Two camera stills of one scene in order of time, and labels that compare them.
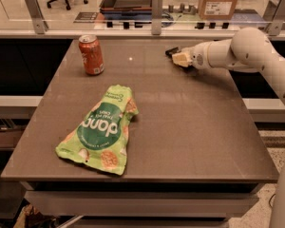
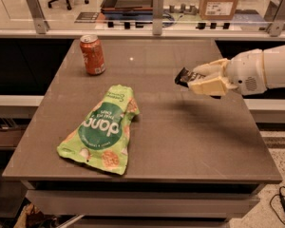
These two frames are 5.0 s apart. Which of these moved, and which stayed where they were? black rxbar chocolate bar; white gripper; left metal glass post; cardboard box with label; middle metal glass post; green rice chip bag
Moved: black rxbar chocolate bar; white gripper
Stayed: middle metal glass post; cardboard box with label; green rice chip bag; left metal glass post
